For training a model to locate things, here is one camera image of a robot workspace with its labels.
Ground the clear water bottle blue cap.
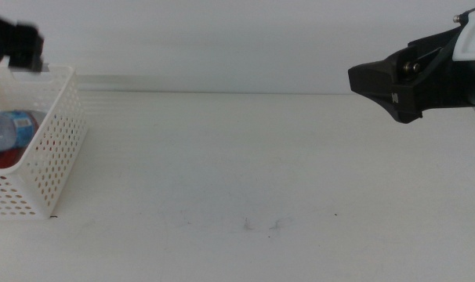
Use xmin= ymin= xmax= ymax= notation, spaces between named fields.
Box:
xmin=0 ymin=110 xmax=38 ymax=153

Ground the red soda can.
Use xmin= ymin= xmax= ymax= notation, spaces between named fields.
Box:
xmin=0 ymin=109 xmax=47 ymax=170

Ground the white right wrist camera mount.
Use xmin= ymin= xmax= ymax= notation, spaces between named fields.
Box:
xmin=451 ymin=6 xmax=475 ymax=63

